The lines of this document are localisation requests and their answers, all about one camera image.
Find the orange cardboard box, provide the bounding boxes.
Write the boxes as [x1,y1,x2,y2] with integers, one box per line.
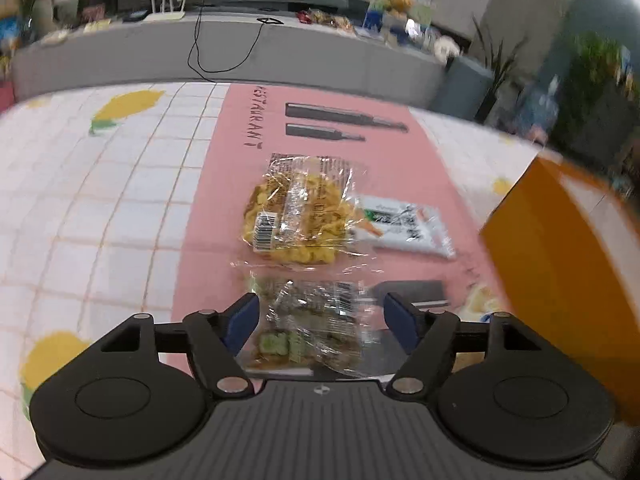
[478,155,640,424]

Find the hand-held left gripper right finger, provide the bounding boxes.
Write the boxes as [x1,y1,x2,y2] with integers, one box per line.
[382,292,554,397]

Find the dark cabinet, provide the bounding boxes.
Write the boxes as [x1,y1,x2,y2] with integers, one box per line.
[589,74,640,197]

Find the yellow snack bag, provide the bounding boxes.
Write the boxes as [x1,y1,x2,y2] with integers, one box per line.
[229,152,372,274]

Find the white router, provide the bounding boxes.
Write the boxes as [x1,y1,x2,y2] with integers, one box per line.
[144,0,189,22]

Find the white green snack packet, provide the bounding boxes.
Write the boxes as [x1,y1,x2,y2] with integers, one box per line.
[347,193,459,261]

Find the lemon print checkered tablecloth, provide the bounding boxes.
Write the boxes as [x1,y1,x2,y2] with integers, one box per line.
[0,81,552,472]

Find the potted snake plant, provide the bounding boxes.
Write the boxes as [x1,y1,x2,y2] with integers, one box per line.
[469,14,529,122]

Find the grey TV console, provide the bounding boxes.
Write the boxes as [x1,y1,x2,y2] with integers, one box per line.
[10,0,452,109]

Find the black cable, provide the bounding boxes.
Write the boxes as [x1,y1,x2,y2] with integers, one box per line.
[187,4,284,82]

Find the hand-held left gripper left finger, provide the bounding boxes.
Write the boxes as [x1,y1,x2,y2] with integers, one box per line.
[90,292,261,399]

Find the pile of snacks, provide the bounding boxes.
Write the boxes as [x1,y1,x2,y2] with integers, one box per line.
[297,7,354,32]

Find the pink placemat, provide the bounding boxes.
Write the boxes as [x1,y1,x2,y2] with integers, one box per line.
[172,82,542,397]

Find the clear brown snack packet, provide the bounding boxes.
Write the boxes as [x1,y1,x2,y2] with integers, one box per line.
[247,272,384,379]

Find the pale yellow snack packet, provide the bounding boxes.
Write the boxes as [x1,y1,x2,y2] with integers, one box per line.
[467,282,504,324]

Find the blue water jug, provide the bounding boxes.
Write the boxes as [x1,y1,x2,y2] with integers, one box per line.
[514,76,561,139]

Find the green ivy plant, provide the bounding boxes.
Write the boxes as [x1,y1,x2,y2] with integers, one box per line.
[569,32,627,112]

